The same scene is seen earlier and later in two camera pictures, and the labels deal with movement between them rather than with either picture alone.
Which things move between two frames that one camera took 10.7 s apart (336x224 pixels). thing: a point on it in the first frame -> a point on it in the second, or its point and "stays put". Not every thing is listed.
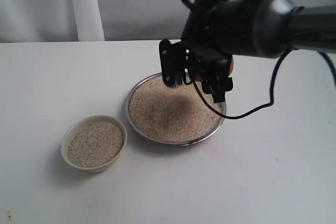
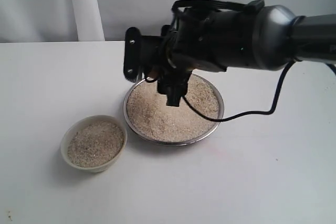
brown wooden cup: [217, 67] -> [153, 73]
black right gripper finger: [172, 59] -> [142, 54]
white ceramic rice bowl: [94, 143] stays put
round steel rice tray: [172, 116] stays put
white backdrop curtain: [83, 6] stays put
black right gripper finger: [207, 84] -> [164, 83]
